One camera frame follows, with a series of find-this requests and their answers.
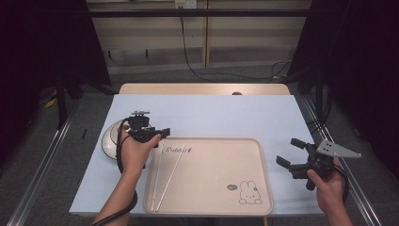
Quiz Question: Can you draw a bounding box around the white bowl with dark rim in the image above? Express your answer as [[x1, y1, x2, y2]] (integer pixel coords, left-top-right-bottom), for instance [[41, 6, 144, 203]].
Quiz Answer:
[[109, 122, 126, 149]]

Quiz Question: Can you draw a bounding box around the wooden table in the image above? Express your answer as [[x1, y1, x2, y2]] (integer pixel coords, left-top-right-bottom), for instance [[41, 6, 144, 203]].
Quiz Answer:
[[118, 82, 292, 96]]

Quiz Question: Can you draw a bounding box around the metal floor rail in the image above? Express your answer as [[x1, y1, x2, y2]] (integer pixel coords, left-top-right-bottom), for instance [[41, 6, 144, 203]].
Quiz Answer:
[[300, 95, 382, 226], [6, 100, 81, 226]]

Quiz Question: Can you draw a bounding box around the person's left hand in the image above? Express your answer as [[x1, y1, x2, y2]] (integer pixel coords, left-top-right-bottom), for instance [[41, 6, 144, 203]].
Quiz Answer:
[[119, 125, 163, 179]]

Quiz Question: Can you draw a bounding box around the beige tray with rabbit print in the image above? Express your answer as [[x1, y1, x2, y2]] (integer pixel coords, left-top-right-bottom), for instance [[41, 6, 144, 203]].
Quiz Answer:
[[143, 137, 274, 217]]

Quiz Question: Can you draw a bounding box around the black metal stand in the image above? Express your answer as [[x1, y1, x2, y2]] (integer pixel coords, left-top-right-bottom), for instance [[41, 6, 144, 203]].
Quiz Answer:
[[55, 72, 69, 130], [314, 67, 325, 120]]

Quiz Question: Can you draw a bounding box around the yellow floor strip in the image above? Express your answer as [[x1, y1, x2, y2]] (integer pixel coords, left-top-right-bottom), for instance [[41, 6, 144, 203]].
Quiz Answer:
[[44, 90, 58, 109]]

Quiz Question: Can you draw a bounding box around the wooden wall post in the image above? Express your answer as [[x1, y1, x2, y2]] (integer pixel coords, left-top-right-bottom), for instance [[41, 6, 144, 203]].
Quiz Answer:
[[202, 0, 211, 69]]

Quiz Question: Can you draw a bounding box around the black horizontal frame bar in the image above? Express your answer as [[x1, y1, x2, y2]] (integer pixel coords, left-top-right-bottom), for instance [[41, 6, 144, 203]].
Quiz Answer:
[[88, 8, 311, 19]]

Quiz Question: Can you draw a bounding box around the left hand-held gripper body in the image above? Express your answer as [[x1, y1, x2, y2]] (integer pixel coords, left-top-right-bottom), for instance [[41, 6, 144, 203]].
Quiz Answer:
[[127, 110, 158, 144]]

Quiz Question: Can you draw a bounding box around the right hand-held gripper black cable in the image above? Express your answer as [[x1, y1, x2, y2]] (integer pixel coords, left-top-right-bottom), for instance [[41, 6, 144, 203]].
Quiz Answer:
[[332, 164, 350, 205]]

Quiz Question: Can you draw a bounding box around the pale blue table mat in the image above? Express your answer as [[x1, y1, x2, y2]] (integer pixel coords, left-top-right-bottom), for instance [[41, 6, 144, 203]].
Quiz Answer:
[[69, 93, 346, 218]]

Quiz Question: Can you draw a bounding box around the black power cable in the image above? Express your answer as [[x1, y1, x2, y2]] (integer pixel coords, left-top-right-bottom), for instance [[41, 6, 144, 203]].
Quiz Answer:
[[179, 15, 291, 83]]

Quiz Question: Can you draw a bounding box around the dark curtain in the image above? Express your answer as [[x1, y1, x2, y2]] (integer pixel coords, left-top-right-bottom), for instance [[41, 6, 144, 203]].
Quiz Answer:
[[0, 0, 111, 166], [288, 0, 399, 172]]

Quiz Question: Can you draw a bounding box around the person's right hand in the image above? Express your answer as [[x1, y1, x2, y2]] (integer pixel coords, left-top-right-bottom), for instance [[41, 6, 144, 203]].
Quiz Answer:
[[306, 158, 348, 215]]

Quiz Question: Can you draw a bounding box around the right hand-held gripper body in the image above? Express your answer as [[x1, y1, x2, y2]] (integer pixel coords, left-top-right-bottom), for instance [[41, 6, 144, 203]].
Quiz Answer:
[[290, 139, 362, 180]]

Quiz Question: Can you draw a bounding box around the white plate with dark rim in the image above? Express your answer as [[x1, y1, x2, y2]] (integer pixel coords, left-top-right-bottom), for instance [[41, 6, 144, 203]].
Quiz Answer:
[[101, 120, 126, 161]]

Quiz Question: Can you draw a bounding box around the white wall outlet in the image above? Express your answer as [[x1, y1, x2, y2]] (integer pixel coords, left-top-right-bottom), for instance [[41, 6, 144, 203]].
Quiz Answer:
[[174, 0, 198, 9]]

